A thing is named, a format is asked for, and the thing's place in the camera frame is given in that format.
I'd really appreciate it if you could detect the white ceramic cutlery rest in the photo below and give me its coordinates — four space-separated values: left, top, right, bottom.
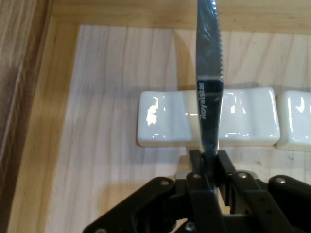
276 90 311 151
136 87 281 148

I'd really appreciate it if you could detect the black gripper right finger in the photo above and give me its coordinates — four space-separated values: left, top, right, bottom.
217 150 311 233

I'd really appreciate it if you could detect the dark wooden drawer cabinet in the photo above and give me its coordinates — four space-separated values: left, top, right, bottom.
0 0 53 233

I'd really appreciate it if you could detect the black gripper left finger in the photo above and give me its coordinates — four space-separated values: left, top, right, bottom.
82 149 228 233

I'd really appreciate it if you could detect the serrated steel table knife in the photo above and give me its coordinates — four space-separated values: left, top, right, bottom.
195 0 234 216

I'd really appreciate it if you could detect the light wooden drawer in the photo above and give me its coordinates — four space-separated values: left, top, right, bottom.
7 0 311 233

